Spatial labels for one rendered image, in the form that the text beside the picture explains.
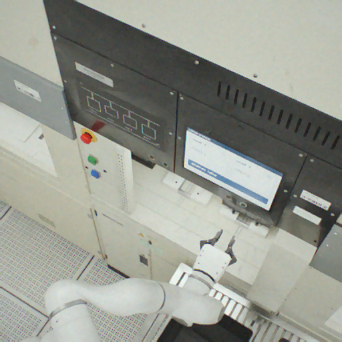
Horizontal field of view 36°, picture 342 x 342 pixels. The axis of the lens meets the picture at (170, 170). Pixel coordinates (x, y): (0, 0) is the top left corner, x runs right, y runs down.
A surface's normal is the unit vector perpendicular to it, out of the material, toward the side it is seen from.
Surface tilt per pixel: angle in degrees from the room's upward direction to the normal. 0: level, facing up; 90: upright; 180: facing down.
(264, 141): 90
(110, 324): 0
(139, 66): 90
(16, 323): 0
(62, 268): 0
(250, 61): 94
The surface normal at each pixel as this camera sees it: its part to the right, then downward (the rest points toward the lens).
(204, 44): -0.51, 0.75
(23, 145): 0.02, -0.51
